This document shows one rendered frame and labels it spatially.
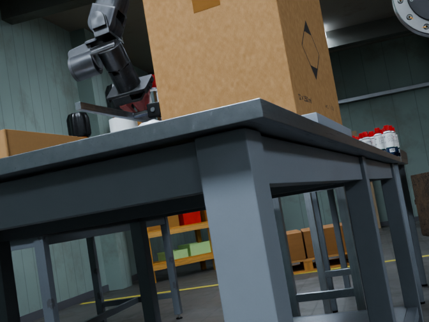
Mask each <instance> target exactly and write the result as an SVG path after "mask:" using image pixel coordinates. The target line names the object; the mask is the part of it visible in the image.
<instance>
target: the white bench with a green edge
mask: <svg viewBox="0 0 429 322"><path fill-rule="evenodd" d="M159 225H160V226H161V230H162V238H163V246H164V251H165V258H166V263H167V270H168V275H169V282H170V290H171V292H170V293H162V294H157V296H158V300H162V299H168V298H171V299H172V303H173V307H174V315H178V318H176V319H182V318H183V317H180V314H182V313H183V310H182V305H181V298H180V294H179V286H178V281H177V273H176V266H175V261H174V254H173V250H172V242H171V237H170V229H169V222H168V218H167V217H162V218H155V219H151V220H146V226H147V227H152V226H159ZM123 231H130V223H128V224H120V225H115V226H107V227H99V228H94V229H86V230H82V231H74V232H69V233H61V234H53V235H48V236H40V237H36V238H28V239H23V240H15V241H10V248H11V251H14V250H21V249H28V248H33V247H34V249H35V255H36V264H37V269H38V277H39V283H40V291H41V300H42V305H43V314H44V319H45V322H60V320H59V311H58V306H57V298H56V289H55V284H54V276H53V271H52V262H51V257H50V248H49V245H51V244H55V243H62V242H68V241H73V240H79V239H84V238H86V241H87V249H88V254H89V263H90V268H91V276H92V281H93V289H94V297H95V302H96V310H97V316H95V317H93V318H90V319H88V320H86V321H84V322H107V318H109V317H111V316H113V315H115V314H117V313H118V312H121V311H123V310H125V309H127V308H129V307H131V306H132V305H135V304H136V303H139V302H142V301H141V296H138V297H133V298H125V299H120V300H111V301H106V302H104V299H103V291H102V282H101V277H100V269H99V264H98V256H97V251H96V244H95V238H94V237H95V236H101V235H106V234H112V233H119V232H123ZM116 305H117V306H116ZM110 306H116V307H114V308H112V309H109V310H107V311H105V308H106V307H110Z"/></svg>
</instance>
